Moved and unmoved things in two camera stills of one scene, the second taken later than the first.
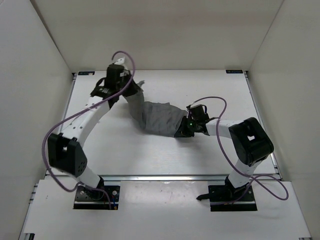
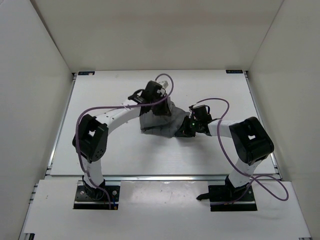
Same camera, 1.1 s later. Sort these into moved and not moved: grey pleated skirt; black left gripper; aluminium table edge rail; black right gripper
Moved: black left gripper
Not moved: black right gripper; aluminium table edge rail; grey pleated skirt
